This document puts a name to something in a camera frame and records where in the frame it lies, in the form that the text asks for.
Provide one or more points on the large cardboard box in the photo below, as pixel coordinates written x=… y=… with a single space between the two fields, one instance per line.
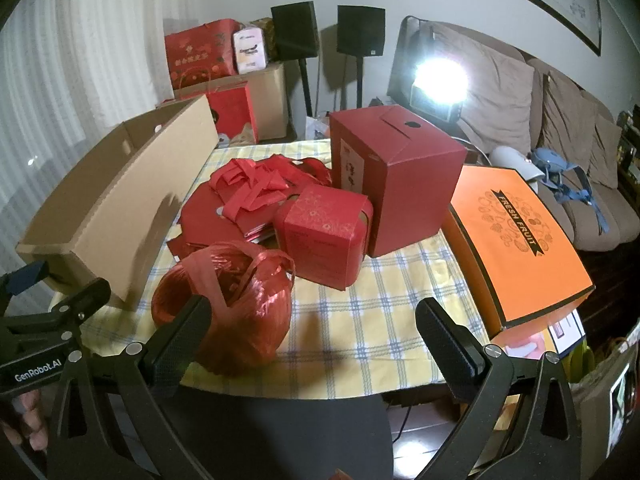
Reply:
x=125 y=200

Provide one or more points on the white curtain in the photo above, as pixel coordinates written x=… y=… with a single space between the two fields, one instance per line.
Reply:
x=75 y=60

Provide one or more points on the white plastic appliance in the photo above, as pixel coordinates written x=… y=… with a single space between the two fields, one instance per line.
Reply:
x=512 y=165

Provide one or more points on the large red gift bag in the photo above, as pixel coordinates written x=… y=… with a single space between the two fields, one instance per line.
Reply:
x=200 y=55

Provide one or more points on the gold patterned bag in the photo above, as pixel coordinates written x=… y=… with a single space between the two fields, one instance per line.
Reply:
x=265 y=30

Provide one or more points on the white printed box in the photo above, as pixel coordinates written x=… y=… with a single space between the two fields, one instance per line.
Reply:
x=560 y=332

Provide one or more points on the orange fruit box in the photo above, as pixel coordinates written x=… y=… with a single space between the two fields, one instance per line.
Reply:
x=520 y=240

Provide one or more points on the black speaker on stand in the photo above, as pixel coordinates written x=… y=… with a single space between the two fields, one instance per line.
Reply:
x=360 y=30
x=295 y=30

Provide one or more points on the person's left hand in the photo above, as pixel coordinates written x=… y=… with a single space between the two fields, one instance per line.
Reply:
x=32 y=420

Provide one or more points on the large red gift box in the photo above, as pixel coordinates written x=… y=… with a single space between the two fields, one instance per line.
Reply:
x=410 y=195

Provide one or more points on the dark cluttered shelf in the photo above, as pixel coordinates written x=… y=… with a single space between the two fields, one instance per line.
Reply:
x=630 y=155

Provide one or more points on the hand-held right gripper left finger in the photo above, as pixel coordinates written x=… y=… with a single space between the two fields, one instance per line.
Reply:
x=175 y=345

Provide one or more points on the brown printed carton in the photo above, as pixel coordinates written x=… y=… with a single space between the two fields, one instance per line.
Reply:
x=600 y=400

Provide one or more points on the closed brown cardboard box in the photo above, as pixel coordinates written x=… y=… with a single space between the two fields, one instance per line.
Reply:
x=270 y=100

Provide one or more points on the red plastic bag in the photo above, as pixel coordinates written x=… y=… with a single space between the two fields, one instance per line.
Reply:
x=240 y=320

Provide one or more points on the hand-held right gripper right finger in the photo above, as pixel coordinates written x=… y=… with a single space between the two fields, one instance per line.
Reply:
x=450 y=350

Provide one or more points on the brown sofa cushion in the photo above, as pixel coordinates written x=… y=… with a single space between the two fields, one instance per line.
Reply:
x=605 y=155
x=567 y=120
x=500 y=90

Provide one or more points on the red packet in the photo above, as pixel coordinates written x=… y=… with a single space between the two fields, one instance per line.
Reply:
x=210 y=210

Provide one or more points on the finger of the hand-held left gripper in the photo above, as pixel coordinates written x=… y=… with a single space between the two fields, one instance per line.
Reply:
x=87 y=294
x=27 y=276

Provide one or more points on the yellow checkered tablecloth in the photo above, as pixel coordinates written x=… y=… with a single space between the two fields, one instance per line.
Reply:
x=360 y=320

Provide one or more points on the bright lamp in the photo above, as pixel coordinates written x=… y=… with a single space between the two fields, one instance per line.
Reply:
x=440 y=85

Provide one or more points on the small red patterned gift box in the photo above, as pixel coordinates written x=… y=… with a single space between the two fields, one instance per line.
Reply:
x=320 y=240

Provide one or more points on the red box below cabinet top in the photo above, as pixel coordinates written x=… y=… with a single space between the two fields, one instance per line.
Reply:
x=232 y=110

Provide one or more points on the brown sofa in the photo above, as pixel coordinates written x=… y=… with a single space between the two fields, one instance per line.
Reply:
x=575 y=210

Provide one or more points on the clear plastic bag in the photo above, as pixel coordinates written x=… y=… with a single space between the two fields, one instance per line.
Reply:
x=316 y=127

